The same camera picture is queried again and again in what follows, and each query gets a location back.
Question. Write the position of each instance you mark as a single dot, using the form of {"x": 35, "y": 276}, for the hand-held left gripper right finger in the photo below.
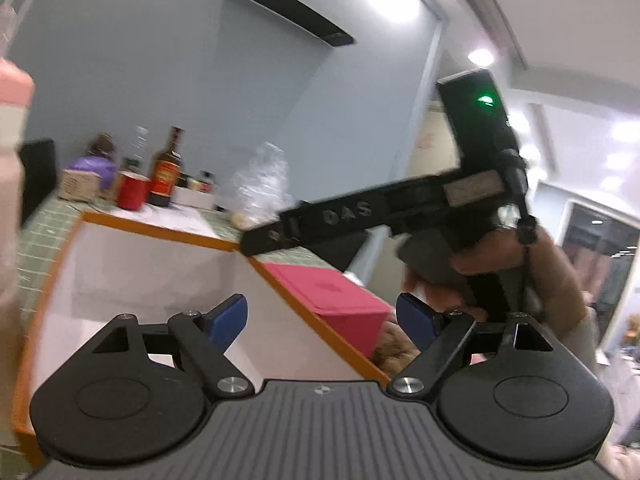
{"x": 415, "y": 320}

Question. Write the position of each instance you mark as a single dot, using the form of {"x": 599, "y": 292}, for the clear plastic bottle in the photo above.
{"x": 135, "y": 152}

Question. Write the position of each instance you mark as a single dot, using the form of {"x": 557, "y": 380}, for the cream door with red sticker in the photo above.
{"x": 435, "y": 130}

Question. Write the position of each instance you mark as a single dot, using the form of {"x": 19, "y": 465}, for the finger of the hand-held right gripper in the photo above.
{"x": 270, "y": 232}

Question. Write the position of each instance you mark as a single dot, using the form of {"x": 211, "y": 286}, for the brown plush toy pink dress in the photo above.
{"x": 395, "y": 347}

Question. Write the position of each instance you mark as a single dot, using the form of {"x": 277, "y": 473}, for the brown liquor bottle red label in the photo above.
{"x": 165, "y": 180}

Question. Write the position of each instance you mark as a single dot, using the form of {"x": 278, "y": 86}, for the pink box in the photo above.
{"x": 330, "y": 292}

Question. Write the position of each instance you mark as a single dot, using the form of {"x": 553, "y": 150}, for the small jar red label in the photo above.
{"x": 206, "y": 182}

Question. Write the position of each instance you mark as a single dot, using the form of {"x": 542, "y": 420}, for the pink and white object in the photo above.
{"x": 12, "y": 160}

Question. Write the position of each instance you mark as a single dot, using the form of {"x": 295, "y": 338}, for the dark glass door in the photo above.
{"x": 600, "y": 245}

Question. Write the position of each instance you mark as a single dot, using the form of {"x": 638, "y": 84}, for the brown figurine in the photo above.
{"x": 102, "y": 146}

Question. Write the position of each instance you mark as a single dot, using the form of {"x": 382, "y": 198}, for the red mug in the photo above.
{"x": 132, "y": 192}

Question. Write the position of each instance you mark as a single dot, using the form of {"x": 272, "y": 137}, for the person's right hand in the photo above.
{"x": 555, "y": 280}

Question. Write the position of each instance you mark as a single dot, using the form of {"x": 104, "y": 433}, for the clear plastic bag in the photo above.
{"x": 260, "y": 175}

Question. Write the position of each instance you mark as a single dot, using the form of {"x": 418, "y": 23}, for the black wall shelf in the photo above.
{"x": 300, "y": 15}

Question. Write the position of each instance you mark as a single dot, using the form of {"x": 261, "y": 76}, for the person's right forearm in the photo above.
{"x": 587, "y": 335}

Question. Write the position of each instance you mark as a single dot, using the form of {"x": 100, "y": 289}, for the white table runner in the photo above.
{"x": 170, "y": 220}

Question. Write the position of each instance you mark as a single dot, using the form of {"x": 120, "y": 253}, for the white tray box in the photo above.
{"x": 192, "y": 199}

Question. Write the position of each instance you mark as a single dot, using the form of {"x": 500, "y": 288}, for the small wooden box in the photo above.
{"x": 80, "y": 185}

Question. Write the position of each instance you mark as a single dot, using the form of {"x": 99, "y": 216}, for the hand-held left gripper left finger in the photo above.
{"x": 230, "y": 317}

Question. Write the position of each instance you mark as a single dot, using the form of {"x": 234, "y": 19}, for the small dark jar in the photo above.
{"x": 184, "y": 180}

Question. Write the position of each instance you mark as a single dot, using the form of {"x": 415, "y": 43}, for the orange-rimmed white box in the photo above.
{"x": 150, "y": 270}

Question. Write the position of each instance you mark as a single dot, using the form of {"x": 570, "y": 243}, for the purple bag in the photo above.
{"x": 92, "y": 166}

